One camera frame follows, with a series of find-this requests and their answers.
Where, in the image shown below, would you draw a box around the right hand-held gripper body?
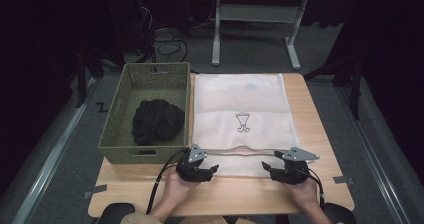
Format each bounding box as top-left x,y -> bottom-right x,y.
270,146 -> 320,186

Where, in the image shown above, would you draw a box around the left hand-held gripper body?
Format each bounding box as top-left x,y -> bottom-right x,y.
175,143 -> 214,183

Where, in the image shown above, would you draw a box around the black garment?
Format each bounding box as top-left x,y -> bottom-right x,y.
132,98 -> 186,147

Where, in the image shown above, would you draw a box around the white mesh laundry bag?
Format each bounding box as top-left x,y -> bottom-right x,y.
192,73 -> 303,178

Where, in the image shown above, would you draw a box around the green woven basket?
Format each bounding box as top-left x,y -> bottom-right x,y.
98,62 -> 192,165

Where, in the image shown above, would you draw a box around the person's left hand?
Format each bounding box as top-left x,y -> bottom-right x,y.
162,169 -> 202,202

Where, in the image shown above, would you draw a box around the person's right hand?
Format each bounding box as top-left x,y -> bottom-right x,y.
281,178 -> 321,212

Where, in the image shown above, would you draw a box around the person's lap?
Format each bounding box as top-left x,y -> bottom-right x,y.
178,215 -> 259,224

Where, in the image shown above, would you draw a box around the black chair armrest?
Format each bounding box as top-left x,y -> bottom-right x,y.
97,202 -> 136,224
323,202 -> 358,224

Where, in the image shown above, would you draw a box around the black metal stand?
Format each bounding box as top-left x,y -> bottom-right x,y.
303,55 -> 365,121
74,42 -> 105,109

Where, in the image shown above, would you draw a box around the white-framed desk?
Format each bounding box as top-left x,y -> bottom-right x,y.
211,0 -> 354,71

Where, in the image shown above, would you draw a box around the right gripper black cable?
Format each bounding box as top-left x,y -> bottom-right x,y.
299,167 -> 326,209

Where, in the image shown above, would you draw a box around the metal floor rail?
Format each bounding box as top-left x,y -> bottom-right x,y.
11,77 -> 98,224
336,87 -> 413,224

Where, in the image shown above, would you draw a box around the black floor cables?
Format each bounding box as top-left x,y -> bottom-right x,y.
151,25 -> 190,64

